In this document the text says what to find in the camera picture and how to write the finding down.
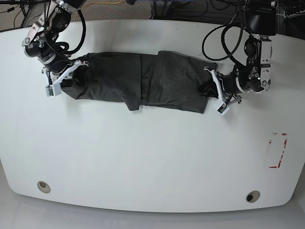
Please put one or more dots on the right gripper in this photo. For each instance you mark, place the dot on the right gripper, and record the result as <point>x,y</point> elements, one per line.
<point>67,67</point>

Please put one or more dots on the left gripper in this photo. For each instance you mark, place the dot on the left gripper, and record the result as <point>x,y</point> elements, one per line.
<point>222,87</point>

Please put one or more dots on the dark grey t-shirt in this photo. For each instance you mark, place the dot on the dark grey t-shirt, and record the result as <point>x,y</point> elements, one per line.
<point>167,79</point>

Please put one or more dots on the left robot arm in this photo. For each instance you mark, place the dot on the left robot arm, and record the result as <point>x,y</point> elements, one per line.
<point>258,19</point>

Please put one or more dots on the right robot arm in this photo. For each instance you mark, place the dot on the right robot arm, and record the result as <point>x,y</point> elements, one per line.
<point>41,41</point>

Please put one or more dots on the red tape rectangle marking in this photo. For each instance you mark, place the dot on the red tape rectangle marking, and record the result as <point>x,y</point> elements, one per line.
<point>276,149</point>

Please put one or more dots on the black tripod stand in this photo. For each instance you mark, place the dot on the black tripod stand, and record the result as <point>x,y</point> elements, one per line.
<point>15,13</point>

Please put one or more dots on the white power strip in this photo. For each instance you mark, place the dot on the white power strip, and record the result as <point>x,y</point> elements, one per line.
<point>295,11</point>

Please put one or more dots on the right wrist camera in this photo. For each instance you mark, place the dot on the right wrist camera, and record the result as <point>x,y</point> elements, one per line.
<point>53,90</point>

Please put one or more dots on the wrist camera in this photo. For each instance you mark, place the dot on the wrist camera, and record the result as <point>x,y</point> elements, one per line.
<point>53,90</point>
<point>221,107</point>

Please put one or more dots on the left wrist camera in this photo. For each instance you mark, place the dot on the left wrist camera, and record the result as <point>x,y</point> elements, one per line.
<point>221,107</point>

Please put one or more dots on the left table cable grommet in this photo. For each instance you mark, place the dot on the left table cable grommet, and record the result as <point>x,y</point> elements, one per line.
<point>43,187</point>

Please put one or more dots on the table cable grommet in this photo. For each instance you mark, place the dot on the table cable grommet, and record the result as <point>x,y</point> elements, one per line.
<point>253,196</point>
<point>43,187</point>

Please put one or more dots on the right table cable grommet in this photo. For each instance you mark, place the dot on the right table cable grommet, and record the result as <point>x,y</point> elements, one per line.
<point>253,196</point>

